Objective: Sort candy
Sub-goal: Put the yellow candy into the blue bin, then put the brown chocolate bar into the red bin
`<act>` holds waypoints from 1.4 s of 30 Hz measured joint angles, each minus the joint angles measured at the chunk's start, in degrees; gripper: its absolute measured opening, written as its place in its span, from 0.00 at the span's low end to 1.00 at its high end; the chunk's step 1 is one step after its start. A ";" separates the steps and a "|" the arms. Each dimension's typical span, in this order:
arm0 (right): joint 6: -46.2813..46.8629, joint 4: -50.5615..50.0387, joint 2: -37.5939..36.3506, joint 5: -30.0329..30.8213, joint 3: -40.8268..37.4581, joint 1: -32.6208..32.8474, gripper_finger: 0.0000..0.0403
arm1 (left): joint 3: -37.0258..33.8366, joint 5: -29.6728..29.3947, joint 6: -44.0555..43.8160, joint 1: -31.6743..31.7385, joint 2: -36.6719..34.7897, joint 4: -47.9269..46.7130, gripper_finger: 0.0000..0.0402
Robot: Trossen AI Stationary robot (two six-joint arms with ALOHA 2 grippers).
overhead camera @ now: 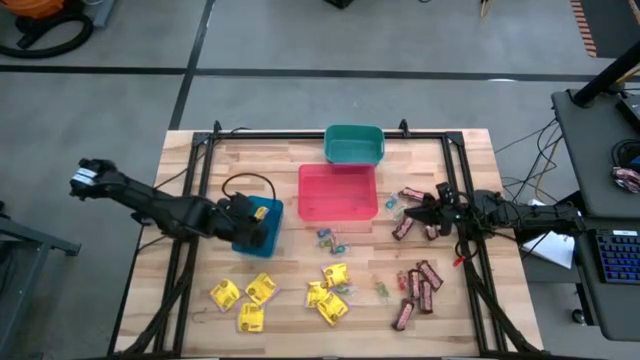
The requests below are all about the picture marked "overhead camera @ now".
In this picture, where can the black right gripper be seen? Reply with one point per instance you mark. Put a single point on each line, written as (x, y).
(456, 217)

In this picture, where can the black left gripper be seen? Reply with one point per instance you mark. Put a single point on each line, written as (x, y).
(240, 227)

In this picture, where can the brown pink chocolate bar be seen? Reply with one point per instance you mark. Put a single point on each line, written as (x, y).
(411, 193)
(403, 227)
(425, 297)
(431, 232)
(430, 275)
(414, 283)
(403, 315)

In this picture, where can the clear red candy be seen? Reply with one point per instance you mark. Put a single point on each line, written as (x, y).
(402, 280)

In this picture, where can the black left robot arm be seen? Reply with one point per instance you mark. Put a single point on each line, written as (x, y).
(150, 202)

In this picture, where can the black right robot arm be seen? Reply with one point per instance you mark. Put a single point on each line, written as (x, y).
(525, 215)

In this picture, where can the pink brown candy wrappers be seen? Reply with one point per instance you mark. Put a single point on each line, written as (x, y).
(627, 179)

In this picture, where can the blue plastic bin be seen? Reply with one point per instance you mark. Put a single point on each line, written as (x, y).
(274, 235)

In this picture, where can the small red clip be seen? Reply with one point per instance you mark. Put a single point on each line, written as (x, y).
(458, 260)

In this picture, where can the pink plastic bin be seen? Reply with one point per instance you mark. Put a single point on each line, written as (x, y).
(337, 192)

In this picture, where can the green plastic bin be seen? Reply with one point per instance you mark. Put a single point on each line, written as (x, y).
(354, 150)

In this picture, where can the white paper sheet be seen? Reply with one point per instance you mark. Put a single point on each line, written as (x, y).
(555, 250)

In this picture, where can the grey desk top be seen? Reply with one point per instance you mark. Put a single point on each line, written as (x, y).
(590, 165)
(615, 305)

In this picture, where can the black caster wheel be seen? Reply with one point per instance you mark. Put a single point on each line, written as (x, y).
(578, 316)

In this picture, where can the black backlit keyboard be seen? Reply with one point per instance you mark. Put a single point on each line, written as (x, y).
(620, 256)

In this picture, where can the thin wooden pole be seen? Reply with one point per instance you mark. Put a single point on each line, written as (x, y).
(485, 7)

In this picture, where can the grey metal stand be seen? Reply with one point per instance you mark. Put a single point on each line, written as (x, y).
(30, 240)

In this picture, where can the black floor object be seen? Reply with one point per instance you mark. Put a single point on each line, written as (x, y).
(340, 3)

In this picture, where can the orange black striped strip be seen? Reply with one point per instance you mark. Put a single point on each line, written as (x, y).
(585, 30)

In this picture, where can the dark floor mat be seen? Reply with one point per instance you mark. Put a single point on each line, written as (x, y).
(617, 25)

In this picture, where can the orange vacuum cleaner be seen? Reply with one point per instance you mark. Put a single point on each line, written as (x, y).
(30, 6)

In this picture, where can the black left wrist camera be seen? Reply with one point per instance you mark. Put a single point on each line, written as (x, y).
(242, 204)

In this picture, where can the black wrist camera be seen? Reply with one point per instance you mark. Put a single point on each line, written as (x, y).
(446, 192)
(242, 204)

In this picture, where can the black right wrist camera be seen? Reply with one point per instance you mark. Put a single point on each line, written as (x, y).
(446, 192)

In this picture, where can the black aluminium table frame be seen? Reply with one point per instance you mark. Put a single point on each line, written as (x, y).
(320, 135)

